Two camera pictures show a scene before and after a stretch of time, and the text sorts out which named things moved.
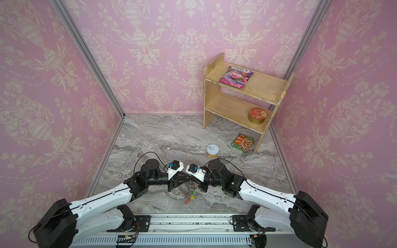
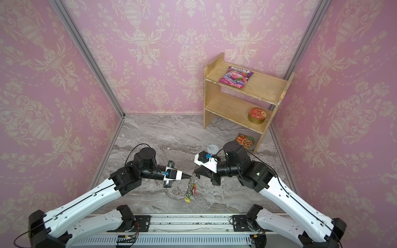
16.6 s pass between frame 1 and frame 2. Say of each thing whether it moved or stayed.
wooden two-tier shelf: stayed
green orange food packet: stayed
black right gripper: moved
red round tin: stayed
